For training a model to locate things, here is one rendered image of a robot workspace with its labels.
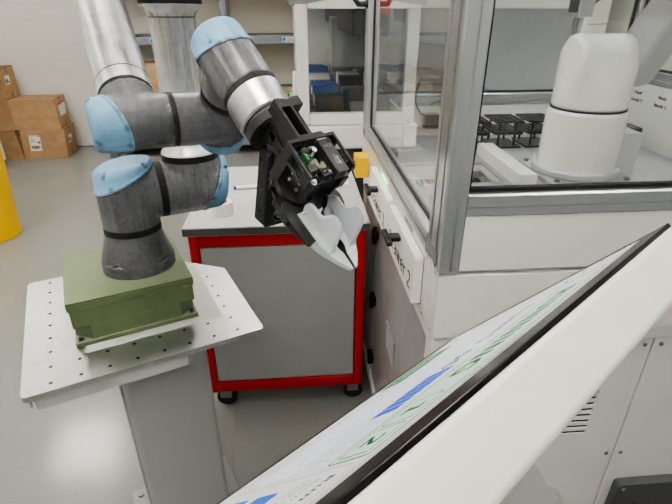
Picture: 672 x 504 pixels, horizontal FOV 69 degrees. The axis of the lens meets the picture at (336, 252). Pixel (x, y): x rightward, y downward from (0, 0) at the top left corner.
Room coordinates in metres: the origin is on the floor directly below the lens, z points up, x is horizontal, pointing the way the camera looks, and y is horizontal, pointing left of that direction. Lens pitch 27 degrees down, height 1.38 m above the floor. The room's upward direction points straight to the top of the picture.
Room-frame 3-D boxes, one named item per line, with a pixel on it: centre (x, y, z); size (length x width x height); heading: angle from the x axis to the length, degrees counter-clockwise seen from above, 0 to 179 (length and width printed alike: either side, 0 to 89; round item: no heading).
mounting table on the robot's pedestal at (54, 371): (0.94, 0.45, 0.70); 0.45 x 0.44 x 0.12; 118
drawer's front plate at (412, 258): (0.99, -0.15, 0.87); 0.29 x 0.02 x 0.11; 5
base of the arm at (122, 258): (0.95, 0.43, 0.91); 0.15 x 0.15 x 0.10
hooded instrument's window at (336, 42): (3.04, -0.33, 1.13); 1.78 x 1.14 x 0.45; 5
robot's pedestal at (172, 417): (0.95, 0.43, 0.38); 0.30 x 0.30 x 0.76; 28
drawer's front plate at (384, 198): (1.31, -0.13, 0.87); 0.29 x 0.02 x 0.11; 5
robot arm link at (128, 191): (0.96, 0.43, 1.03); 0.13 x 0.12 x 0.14; 118
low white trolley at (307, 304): (1.69, 0.21, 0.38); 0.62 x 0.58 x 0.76; 5
